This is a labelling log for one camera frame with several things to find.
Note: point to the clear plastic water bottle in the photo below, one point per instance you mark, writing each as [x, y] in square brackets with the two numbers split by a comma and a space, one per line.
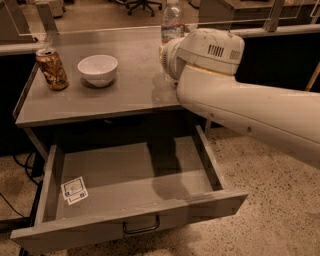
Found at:
[172, 25]

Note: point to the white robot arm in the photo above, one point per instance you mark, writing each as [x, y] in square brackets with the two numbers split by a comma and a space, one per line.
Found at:
[204, 64]

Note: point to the grey metal cabinet counter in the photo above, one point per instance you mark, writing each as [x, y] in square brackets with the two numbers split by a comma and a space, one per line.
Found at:
[138, 103]

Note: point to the grey open top drawer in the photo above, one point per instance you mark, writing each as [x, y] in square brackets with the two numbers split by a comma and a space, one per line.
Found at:
[176, 178]

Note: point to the black office chair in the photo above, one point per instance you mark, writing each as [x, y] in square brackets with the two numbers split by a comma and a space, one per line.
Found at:
[132, 5]

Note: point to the white ceramic bowl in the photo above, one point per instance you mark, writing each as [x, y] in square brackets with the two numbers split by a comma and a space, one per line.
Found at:
[98, 70]

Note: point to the brown soda can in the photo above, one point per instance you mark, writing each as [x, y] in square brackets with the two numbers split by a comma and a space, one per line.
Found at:
[52, 68]

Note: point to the white fiducial tag card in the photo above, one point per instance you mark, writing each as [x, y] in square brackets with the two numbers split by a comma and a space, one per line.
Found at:
[74, 191]

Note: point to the grey horizontal rail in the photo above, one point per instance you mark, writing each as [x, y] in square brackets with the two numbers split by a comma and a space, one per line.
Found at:
[276, 30]

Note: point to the yellow frame cart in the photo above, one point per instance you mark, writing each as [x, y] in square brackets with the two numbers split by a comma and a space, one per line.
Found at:
[313, 78]

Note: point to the black drawer handle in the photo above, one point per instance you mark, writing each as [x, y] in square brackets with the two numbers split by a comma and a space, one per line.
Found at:
[141, 224]

